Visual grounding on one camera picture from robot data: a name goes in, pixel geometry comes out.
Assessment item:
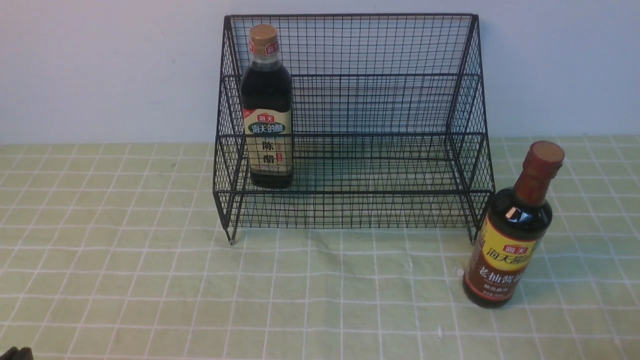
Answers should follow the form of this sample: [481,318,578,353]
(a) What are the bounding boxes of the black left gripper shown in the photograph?
[0,346,34,360]

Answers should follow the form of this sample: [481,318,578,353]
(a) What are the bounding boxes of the vinegar bottle gold cap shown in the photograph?
[240,23,294,189]

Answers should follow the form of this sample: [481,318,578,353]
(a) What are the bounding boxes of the soy sauce bottle red cap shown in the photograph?
[462,140,565,309]

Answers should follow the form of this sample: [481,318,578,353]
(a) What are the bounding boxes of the green checkered tablecloth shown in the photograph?
[0,136,640,360]

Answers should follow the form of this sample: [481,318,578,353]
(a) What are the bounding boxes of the black wire mesh rack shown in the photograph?
[212,13,496,244]

